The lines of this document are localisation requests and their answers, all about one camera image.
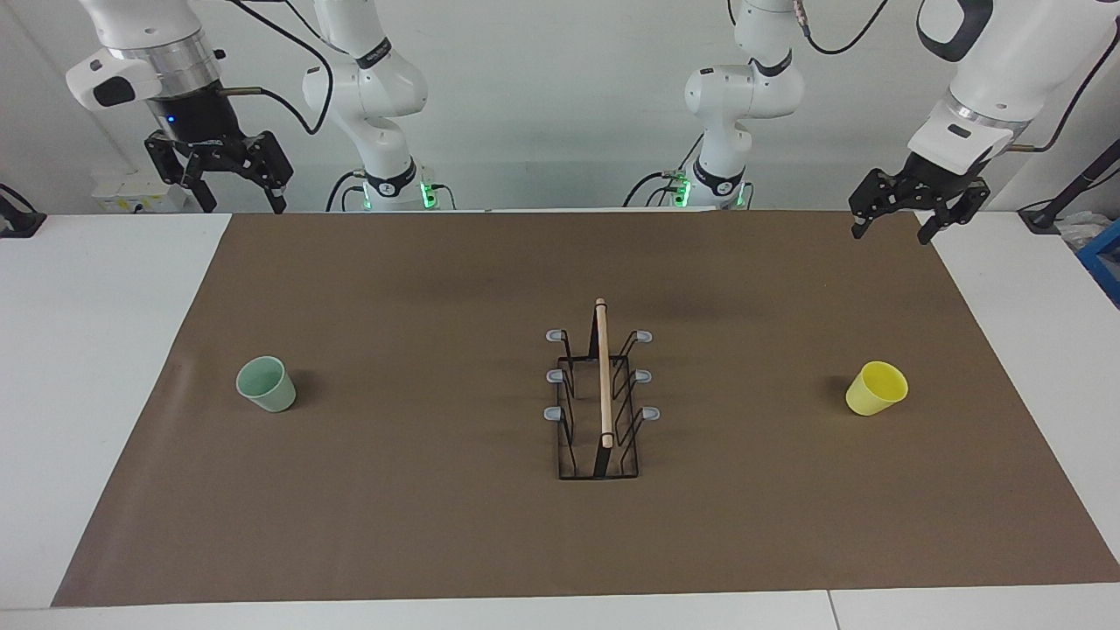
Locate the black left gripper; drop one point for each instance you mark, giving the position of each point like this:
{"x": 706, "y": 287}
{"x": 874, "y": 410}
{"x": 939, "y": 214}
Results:
{"x": 941, "y": 181}

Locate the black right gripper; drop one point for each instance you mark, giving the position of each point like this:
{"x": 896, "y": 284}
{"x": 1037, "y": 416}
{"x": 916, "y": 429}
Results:
{"x": 197, "y": 118}

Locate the white plastic bag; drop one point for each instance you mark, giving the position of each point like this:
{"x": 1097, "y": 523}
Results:
{"x": 1081, "y": 229}

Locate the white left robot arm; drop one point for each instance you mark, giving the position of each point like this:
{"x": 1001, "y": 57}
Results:
{"x": 744, "y": 92}

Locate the blue box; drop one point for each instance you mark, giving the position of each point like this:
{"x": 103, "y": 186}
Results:
{"x": 1104, "y": 262}

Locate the white wall socket box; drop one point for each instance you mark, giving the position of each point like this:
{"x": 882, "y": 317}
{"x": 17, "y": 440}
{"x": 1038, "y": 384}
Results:
{"x": 131, "y": 188}

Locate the brown table mat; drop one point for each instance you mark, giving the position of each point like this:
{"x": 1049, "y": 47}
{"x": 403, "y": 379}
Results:
{"x": 350, "y": 490}

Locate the yellow plastic cup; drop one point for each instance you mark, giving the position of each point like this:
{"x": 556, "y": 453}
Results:
{"x": 871, "y": 398}

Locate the black table clamp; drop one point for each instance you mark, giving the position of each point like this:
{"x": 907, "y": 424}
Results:
{"x": 17, "y": 223}

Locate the pale green plastic cup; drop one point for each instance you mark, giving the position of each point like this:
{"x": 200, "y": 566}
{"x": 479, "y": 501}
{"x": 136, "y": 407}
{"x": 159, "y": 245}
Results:
{"x": 273, "y": 394}

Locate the black stand pole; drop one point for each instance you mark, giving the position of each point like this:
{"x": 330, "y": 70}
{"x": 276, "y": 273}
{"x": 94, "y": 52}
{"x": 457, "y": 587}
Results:
{"x": 1081, "y": 179}

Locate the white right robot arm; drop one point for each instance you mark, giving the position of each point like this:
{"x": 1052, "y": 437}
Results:
{"x": 367, "y": 87}

